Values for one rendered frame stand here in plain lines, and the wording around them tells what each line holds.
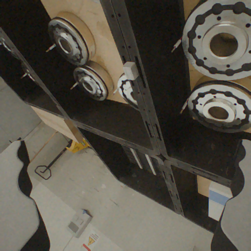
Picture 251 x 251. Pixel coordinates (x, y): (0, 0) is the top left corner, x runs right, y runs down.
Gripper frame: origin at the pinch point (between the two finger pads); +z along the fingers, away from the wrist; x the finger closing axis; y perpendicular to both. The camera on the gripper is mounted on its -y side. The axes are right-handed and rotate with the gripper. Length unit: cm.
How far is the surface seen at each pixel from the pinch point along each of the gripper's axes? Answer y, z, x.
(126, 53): -3.3, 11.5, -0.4
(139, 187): 52, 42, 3
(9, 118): 129, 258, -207
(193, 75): 1.5, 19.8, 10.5
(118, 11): -7.4, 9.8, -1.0
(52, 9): -9.3, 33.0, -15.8
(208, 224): 51, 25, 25
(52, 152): 245, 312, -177
